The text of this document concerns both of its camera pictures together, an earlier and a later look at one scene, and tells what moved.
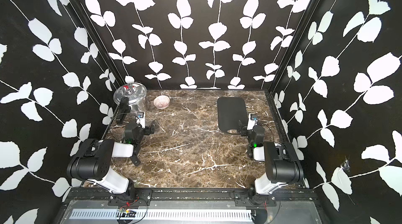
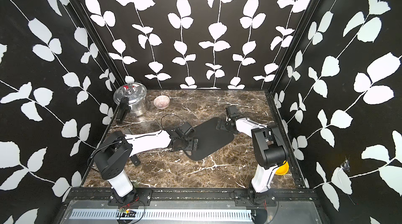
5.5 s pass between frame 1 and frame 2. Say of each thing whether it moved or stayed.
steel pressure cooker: stayed
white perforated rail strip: stayed
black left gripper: moved
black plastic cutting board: moved
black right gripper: moved
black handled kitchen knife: stayed
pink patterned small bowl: stayed
